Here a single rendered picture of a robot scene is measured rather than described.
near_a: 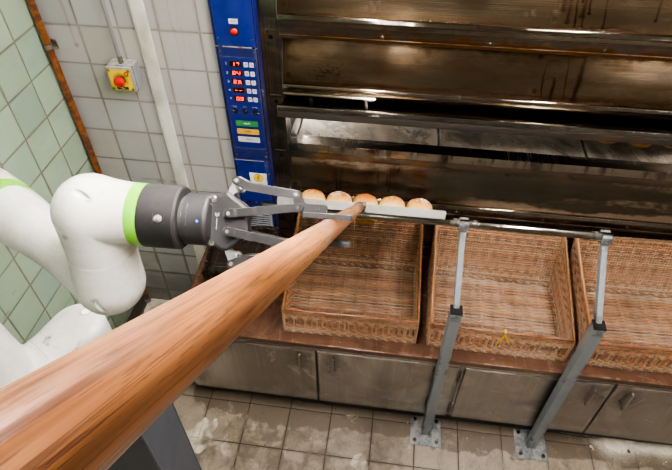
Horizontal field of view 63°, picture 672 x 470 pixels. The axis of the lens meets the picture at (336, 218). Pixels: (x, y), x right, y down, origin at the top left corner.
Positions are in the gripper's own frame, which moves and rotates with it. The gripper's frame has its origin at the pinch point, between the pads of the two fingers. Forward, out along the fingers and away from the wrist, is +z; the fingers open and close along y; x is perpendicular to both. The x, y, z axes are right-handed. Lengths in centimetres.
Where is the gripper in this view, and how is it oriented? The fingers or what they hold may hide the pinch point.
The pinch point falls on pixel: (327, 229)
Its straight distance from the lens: 77.0
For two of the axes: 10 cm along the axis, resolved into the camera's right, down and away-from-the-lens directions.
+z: 9.9, 0.8, -0.8
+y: -0.7, 10.0, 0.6
